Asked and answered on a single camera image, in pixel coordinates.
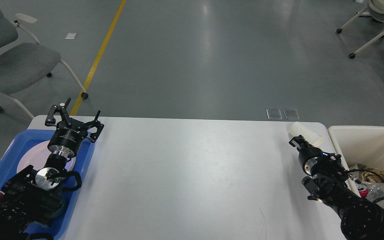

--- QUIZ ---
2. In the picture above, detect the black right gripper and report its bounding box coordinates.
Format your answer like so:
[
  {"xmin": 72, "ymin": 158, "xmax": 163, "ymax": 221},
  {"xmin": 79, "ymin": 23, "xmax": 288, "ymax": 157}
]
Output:
[{"xmin": 289, "ymin": 135, "xmax": 323, "ymax": 176}]

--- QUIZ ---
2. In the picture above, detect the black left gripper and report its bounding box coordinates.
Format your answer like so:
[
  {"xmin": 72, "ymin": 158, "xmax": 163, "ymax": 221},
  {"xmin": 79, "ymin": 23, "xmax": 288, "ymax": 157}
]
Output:
[{"xmin": 44, "ymin": 98, "xmax": 105, "ymax": 158}]

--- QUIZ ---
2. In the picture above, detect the white foam container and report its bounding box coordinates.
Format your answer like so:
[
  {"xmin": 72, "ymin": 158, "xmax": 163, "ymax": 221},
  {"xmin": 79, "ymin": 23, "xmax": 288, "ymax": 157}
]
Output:
[{"xmin": 288, "ymin": 122, "xmax": 324, "ymax": 147}]

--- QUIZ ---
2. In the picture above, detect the pink plate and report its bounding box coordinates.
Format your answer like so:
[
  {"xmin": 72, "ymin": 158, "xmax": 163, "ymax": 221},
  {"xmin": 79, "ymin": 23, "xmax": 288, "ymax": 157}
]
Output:
[{"xmin": 16, "ymin": 140, "xmax": 76, "ymax": 186}]

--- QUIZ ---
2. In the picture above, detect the foil and plastic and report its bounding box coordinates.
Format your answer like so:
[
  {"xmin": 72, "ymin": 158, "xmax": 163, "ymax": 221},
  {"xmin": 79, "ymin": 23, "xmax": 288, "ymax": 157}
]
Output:
[{"xmin": 349, "ymin": 163, "xmax": 367, "ymax": 178}]

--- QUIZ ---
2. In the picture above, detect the brown paper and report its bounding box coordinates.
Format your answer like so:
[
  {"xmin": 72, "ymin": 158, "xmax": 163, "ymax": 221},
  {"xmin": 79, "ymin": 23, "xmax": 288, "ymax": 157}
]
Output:
[{"xmin": 358, "ymin": 167, "xmax": 384, "ymax": 184}]

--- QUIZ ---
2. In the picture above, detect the crushed red can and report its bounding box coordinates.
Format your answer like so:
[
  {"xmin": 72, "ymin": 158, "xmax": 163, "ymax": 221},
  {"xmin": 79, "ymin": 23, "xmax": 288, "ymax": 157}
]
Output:
[{"xmin": 357, "ymin": 187, "xmax": 369, "ymax": 198}]

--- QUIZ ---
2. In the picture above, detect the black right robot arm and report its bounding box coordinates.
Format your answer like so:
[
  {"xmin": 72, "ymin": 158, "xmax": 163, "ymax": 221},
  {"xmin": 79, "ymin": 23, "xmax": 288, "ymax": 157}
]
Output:
[{"xmin": 289, "ymin": 135, "xmax": 384, "ymax": 240}]

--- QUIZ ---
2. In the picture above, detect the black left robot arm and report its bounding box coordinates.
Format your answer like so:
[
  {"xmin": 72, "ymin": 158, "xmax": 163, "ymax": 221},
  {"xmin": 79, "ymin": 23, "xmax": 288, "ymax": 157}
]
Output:
[{"xmin": 0, "ymin": 98, "xmax": 104, "ymax": 240}]

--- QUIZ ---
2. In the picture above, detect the clear floor socket cover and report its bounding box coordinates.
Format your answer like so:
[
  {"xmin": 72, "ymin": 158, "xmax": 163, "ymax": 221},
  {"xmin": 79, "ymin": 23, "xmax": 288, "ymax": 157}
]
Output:
[
  {"xmin": 266, "ymin": 108, "xmax": 283, "ymax": 120},
  {"xmin": 283, "ymin": 108, "xmax": 300, "ymax": 120}
]

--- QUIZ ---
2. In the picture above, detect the blue plastic tray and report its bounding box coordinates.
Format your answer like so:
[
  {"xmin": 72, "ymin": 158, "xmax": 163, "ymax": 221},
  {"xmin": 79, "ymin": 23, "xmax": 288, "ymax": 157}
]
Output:
[{"xmin": 0, "ymin": 129, "xmax": 95, "ymax": 240}]

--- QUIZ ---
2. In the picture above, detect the beige plastic bin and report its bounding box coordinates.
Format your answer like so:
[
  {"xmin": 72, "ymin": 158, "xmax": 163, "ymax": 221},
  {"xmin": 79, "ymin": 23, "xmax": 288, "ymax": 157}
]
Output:
[{"xmin": 328, "ymin": 126, "xmax": 384, "ymax": 170}]

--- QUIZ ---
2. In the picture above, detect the white paper scrap on floor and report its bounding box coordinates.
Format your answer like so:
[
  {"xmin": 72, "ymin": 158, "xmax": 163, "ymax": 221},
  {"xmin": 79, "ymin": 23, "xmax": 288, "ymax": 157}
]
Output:
[{"xmin": 64, "ymin": 32, "xmax": 78, "ymax": 40}]

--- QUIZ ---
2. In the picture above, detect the grey office chair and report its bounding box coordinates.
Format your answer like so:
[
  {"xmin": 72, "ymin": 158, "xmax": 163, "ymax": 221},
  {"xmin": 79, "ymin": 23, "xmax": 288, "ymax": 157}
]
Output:
[{"xmin": 0, "ymin": 9, "xmax": 81, "ymax": 118}]

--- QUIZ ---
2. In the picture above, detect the white wheeled chair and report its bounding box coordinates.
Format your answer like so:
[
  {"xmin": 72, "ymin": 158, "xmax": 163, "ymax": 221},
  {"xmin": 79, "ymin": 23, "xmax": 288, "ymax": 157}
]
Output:
[{"xmin": 336, "ymin": 0, "xmax": 384, "ymax": 59}]

